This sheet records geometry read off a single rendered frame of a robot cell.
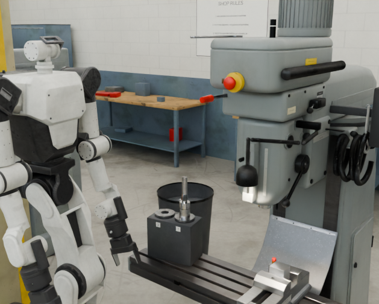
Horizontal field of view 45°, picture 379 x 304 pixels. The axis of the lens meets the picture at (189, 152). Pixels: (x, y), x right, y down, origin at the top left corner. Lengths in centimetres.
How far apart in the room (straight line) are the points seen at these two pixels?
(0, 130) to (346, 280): 154
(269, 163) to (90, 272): 78
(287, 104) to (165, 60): 605
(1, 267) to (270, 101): 216
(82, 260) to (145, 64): 620
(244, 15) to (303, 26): 486
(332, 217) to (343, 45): 412
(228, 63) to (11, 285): 224
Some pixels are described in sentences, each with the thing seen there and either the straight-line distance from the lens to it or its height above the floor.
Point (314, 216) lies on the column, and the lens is 208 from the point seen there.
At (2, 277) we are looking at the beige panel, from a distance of 316.
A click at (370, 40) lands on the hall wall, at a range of 587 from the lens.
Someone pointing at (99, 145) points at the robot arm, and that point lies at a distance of 186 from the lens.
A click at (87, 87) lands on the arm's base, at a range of 180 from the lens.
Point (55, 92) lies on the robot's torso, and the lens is 160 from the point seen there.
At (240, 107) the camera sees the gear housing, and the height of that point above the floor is 166.
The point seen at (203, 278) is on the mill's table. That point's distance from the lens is 196.
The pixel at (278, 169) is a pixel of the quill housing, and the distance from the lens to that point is 157.
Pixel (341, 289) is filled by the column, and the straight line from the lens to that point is 220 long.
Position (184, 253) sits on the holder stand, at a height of 99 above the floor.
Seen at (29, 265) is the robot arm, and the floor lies 117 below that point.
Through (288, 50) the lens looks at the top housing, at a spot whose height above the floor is 186.
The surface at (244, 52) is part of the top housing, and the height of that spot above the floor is 185.
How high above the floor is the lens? 192
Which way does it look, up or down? 15 degrees down
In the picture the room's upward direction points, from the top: straight up
